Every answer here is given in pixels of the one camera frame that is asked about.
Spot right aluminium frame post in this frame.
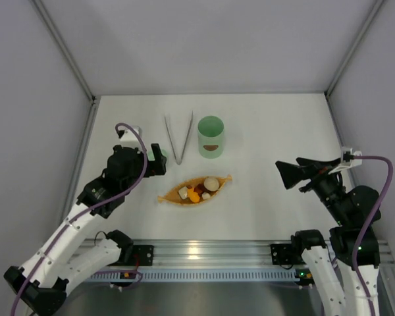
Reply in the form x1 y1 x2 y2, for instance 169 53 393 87
324 0 386 101

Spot slotted grey cable duct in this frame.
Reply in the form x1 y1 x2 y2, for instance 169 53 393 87
82 269 302 284

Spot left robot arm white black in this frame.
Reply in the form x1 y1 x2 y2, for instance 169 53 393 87
4 144 167 315

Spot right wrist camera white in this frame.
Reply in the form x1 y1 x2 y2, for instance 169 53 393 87
332 147 362 172

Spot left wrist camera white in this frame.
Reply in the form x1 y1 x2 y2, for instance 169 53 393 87
117 127 139 147

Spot aluminium frame post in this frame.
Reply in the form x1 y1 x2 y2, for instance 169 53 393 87
30 0 96 206
324 0 386 101

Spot green cylindrical lunch container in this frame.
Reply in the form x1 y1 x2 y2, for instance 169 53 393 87
197 116 224 159

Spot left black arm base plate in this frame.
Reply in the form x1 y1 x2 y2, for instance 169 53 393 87
113 244 154 267

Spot metal tongs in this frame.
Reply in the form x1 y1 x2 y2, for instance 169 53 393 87
164 111 194 165

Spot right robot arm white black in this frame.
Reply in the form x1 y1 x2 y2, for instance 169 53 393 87
275 150 393 315

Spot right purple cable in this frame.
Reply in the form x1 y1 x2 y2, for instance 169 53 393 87
347 155 394 316

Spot left aluminium frame post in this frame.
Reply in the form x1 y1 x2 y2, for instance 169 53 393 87
30 0 96 206

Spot purple cable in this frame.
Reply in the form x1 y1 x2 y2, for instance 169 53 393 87
9 122 149 316
347 155 394 316

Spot orange carrot food toy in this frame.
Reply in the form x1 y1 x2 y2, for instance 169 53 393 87
188 188 200 203

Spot white cube food toy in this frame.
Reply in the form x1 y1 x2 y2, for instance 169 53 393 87
178 186 189 200

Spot brown food toy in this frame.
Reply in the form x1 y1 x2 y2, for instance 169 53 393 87
194 184 207 196

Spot beige round bun toy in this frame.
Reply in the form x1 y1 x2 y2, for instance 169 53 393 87
203 177 220 192

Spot aluminium mounting rail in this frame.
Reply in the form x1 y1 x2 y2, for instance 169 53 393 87
62 238 395 269

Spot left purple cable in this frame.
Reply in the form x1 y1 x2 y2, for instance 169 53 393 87
9 122 149 316

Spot small white food toy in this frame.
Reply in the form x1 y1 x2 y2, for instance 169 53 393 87
202 192 211 200

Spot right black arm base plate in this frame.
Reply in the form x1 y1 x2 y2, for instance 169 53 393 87
270 243 304 266

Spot green round lid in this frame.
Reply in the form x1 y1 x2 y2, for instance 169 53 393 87
147 149 169 161

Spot orange boat-shaped woven tray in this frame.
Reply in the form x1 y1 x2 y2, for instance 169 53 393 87
157 175 232 207

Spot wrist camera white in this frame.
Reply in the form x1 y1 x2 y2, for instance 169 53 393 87
117 127 139 147
332 147 362 172

